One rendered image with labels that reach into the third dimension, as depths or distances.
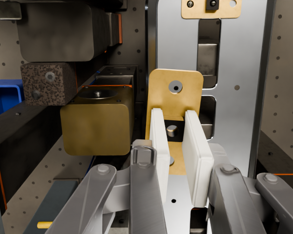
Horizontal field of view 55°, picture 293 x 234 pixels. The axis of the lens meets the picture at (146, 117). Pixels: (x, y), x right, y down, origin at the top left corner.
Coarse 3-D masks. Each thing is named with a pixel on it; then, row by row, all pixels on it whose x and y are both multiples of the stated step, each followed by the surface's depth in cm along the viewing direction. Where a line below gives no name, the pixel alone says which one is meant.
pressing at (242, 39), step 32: (160, 0) 40; (256, 0) 40; (160, 32) 41; (192, 32) 41; (224, 32) 41; (256, 32) 41; (160, 64) 43; (192, 64) 42; (224, 64) 42; (256, 64) 42; (224, 96) 44; (256, 96) 44; (224, 128) 46; (256, 128) 46; (256, 160) 48
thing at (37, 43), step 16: (32, 16) 33; (48, 16) 33; (64, 16) 33; (80, 16) 33; (96, 16) 36; (112, 16) 56; (32, 32) 34; (48, 32) 34; (64, 32) 34; (80, 32) 34; (96, 32) 36; (112, 32) 56; (32, 48) 34; (48, 48) 34; (64, 48) 34; (80, 48) 34; (96, 48) 36
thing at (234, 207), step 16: (224, 176) 13; (240, 176) 13; (224, 192) 12; (240, 192) 12; (208, 208) 14; (224, 208) 11; (240, 208) 11; (224, 224) 11; (240, 224) 10; (256, 224) 10
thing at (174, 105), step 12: (156, 72) 20; (168, 72) 20; (180, 72) 20; (192, 72) 20; (156, 84) 20; (168, 84) 20; (192, 84) 20; (156, 96) 20; (168, 96) 20; (180, 96) 20; (192, 96) 20; (168, 108) 20; (180, 108) 20; (192, 108) 20; (168, 120) 20; (180, 120) 20; (168, 132) 21; (180, 132) 20; (168, 144) 22; (180, 144) 22; (180, 156) 22; (180, 168) 22
